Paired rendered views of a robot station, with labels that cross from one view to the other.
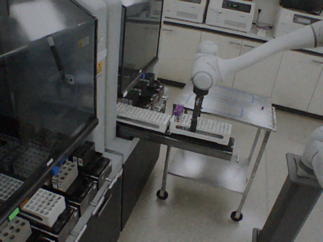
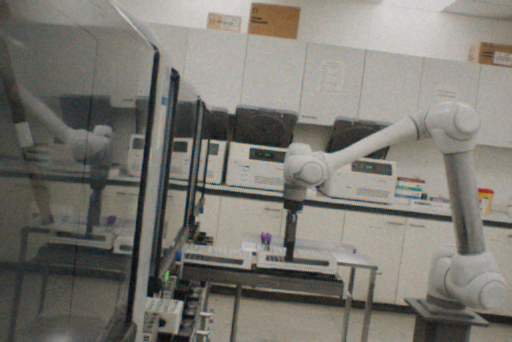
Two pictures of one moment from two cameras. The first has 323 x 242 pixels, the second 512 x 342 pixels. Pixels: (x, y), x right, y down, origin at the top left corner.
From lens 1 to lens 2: 87 cm
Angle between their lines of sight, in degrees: 30
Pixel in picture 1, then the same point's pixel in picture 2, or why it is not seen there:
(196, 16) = (212, 174)
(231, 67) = (338, 159)
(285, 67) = (351, 238)
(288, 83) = not seen: hidden behind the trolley
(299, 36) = (399, 128)
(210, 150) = (315, 283)
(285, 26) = (342, 178)
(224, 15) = (254, 169)
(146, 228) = not seen: outside the picture
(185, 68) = not seen: hidden behind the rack
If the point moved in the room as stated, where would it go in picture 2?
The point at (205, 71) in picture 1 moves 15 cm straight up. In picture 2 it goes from (313, 161) to (319, 116)
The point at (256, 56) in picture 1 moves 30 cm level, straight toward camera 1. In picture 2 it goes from (360, 148) to (375, 149)
